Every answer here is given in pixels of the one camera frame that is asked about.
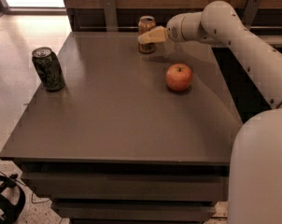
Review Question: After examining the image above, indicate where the red apple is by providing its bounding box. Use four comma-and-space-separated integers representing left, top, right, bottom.
165, 63, 192, 92

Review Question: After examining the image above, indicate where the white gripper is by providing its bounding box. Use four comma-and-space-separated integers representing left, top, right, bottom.
138, 14, 185, 44

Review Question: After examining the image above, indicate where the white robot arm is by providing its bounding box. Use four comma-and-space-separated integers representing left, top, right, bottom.
138, 1, 282, 224

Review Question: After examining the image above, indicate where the green soda can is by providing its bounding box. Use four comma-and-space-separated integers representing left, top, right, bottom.
32, 47, 65, 91

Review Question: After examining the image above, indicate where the gray drawer cabinet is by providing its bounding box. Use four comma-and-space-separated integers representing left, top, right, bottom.
0, 33, 241, 224

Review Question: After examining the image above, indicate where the right metal wall bracket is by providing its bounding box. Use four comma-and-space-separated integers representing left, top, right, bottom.
241, 0, 261, 29

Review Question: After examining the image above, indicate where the left metal wall bracket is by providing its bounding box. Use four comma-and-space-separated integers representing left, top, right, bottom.
103, 0, 119, 32

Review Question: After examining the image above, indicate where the orange soda can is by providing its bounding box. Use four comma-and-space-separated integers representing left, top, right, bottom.
137, 15, 157, 55

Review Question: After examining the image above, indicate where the black strap object on floor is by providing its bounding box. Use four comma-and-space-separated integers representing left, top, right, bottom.
0, 174, 26, 224

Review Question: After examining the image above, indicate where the metal wall bracket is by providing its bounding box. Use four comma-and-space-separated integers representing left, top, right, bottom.
241, 0, 261, 29
103, 0, 119, 32

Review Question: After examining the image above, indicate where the thin black floor cable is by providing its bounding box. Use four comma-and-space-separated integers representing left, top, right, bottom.
0, 165, 51, 205

